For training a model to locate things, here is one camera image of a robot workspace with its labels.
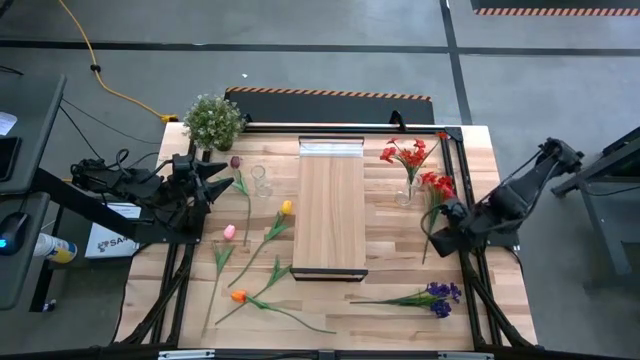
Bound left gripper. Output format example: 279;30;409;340
167;153;236;216

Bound maroon artificial tulip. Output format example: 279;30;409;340
228;155;254;247

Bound pink artificial tulip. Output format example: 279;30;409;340
200;223;237;337

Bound red artificial flower bunch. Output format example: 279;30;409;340
418;171;459;265
378;130;449;201

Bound purple artificial flower bunch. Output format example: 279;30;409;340
349;281;464;320

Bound yellow artificial tulip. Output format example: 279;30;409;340
227;199;295;289

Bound clear glass vase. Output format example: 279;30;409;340
393;174;422;208
249;164;275;199

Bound potted green plant white blossoms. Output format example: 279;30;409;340
182;93;247;152

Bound red artificial tulip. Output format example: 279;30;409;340
214;255;294;326

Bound orange artificial tulip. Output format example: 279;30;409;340
229;288;337;335

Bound white printed cardboard box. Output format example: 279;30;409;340
83;202;144;260

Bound black mat orange striped edge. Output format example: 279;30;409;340
223;86;435;125
470;0;640;16

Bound black diagonal beam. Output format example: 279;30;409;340
30;167;146;244

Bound dark metal bench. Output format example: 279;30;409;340
549;125;640;291

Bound white yellow spray bottle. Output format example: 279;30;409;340
32;232;79;265

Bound black desk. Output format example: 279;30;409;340
0;192;51;311
0;74;67;195

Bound black front crossbeam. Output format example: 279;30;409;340
0;342;640;360

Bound black smartphone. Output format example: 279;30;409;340
0;135;22;182

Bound black computer mouse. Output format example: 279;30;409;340
0;210;30;257

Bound white paper sheet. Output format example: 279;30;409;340
0;110;19;137

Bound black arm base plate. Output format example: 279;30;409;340
487;209;522;250
133;219;204;246

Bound yellow floor cable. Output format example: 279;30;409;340
57;0;180;125

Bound black aluminium table frame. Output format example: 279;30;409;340
112;122;539;351

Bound silver metal bracket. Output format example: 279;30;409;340
158;349;216;360
438;351;495;360

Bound thin black floor cable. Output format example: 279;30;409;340
58;97;162;147

